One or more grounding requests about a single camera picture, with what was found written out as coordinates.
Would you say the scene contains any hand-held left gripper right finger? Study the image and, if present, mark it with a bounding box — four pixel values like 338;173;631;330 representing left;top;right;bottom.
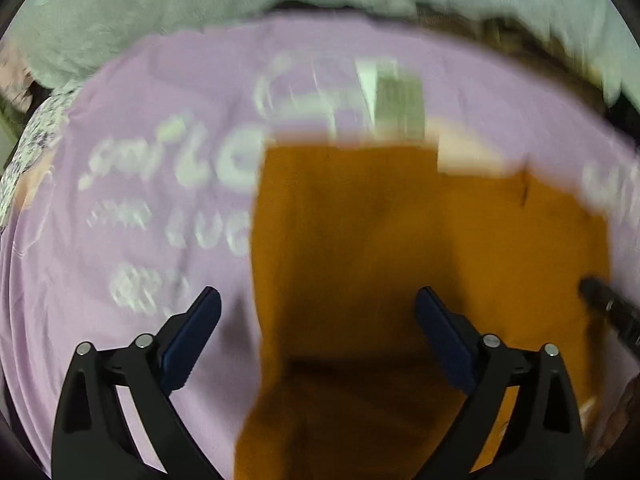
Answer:
415;286;586;480

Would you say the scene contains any orange knit garment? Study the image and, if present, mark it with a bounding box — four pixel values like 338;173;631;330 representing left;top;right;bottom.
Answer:
234;142;613;480

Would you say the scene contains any pale fluffy blanket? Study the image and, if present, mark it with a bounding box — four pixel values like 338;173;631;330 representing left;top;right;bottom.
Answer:
10;0;631;96

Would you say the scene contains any floral cloth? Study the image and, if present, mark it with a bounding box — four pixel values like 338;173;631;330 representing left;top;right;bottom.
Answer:
0;87;81;231

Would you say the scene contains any purple printed bedsheet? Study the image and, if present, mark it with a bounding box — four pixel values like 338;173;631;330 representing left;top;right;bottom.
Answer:
0;20;640;480

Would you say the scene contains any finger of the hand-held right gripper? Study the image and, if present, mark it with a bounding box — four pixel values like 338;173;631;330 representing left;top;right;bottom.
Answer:
579;275;640;356

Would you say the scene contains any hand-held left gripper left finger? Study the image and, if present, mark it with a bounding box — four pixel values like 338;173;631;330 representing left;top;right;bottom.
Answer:
52;286;223;480

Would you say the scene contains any paper garment tag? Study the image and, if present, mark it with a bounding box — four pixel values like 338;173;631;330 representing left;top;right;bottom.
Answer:
357;60;426;141

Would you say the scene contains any dark brown wooden frame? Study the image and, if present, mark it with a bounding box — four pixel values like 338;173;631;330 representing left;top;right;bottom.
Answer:
415;5;606;106

